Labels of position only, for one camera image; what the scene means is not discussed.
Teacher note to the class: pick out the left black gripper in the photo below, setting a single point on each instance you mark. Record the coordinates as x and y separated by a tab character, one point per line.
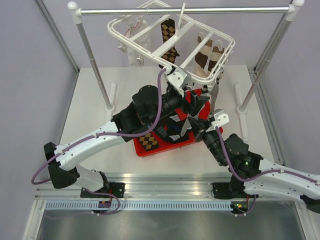
196	103

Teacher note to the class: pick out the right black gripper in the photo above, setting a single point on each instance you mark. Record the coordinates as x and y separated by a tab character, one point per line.
197	126

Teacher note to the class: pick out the grey striped sock back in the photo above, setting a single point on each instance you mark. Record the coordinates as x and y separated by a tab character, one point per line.
214	94

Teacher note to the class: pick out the grey striped sock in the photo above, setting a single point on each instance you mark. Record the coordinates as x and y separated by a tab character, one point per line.
214	94
186	125

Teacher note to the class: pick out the black blue sock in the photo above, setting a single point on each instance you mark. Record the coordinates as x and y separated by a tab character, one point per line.
171	122
171	135

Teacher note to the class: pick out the beige brown striped sock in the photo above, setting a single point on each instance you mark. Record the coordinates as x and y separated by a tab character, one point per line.
202	58
214	57

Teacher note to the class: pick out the white clip sock hanger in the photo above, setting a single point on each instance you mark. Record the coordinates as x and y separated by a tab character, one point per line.
185	23

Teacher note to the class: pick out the grey striped sock front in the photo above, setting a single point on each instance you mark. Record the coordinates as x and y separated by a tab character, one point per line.
186	125

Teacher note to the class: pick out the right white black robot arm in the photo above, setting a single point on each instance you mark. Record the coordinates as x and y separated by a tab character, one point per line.
254	175

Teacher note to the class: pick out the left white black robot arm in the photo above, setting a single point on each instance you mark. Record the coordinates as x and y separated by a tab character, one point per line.
150	117

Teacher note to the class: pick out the red plastic bin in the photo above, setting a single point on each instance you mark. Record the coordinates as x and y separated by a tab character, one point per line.
165	146

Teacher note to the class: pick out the brown argyle sock in bin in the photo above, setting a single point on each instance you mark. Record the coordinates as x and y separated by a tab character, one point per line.
148	142

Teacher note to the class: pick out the white glove with red trim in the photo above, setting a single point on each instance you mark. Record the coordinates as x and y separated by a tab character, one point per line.
135	59

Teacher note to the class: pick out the metal clothes rack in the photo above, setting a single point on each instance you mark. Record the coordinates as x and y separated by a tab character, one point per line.
290	12

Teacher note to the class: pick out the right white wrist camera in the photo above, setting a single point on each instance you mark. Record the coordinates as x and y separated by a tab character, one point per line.
219	118

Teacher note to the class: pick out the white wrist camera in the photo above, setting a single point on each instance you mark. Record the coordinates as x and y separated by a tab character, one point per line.
219	118
179	78

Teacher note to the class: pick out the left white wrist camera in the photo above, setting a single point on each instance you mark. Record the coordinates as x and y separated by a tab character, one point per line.
179	78

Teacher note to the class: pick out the white slotted cable duct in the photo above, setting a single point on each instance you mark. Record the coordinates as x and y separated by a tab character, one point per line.
139	205

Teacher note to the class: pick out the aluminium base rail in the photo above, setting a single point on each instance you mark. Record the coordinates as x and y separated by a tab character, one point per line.
181	186

